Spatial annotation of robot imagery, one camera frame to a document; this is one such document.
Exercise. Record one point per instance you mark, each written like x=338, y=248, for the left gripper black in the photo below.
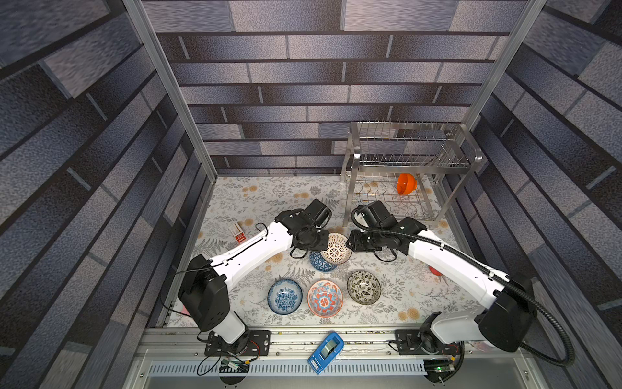
x=323, y=246

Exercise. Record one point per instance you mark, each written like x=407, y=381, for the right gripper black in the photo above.
x=362, y=242

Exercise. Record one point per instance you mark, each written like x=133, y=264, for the white lattice pattern bowl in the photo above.
x=337, y=251

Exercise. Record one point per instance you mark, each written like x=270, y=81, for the orange bowl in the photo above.
x=406, y=184

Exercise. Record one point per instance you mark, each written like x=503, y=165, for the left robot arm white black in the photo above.
x=206, y=283

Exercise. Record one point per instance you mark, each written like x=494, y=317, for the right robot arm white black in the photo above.
x=502, y=318

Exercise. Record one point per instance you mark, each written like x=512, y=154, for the steel two-tier dish rack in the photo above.
x=441, y=156

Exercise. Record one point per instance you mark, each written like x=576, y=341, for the blue dotted pattern bowl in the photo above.
x=319, y=263

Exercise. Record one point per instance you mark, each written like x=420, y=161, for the black white floral bowl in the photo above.
x=364, y=288

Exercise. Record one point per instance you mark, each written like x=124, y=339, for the floral table mat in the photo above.
x=410, y=291

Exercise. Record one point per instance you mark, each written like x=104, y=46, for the blue floral rim bowl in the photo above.
x=284, y=297

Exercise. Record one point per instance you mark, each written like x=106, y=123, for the red blue floral bowl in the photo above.
x=325, y=299

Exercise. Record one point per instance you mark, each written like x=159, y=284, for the small red white box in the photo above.
x=237, y=233

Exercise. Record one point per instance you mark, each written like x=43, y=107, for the red soda can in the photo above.
x=435, y=272

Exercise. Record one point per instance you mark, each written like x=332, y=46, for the blue handheld meter device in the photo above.
x=327, y=351

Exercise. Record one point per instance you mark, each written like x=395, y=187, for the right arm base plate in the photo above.
x=415, y=342

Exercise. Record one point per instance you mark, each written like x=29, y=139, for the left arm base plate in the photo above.
x=254, y=343

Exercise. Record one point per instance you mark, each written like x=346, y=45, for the aluminium rail frame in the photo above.
x=347, y=356

